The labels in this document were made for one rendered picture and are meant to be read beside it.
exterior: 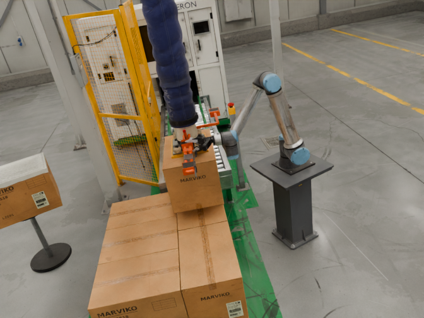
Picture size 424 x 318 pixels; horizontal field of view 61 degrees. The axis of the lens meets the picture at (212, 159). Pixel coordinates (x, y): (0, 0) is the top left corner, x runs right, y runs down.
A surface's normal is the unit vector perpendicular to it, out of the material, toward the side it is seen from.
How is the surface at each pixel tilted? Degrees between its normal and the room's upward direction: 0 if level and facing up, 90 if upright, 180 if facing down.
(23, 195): 90
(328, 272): 0
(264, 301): 0
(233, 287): 90
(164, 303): 90
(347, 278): 0
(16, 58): 90
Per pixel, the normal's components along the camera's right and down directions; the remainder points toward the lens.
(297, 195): 0.47, 0.35
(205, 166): 0.08, 0.46
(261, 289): -0.16, -0.87
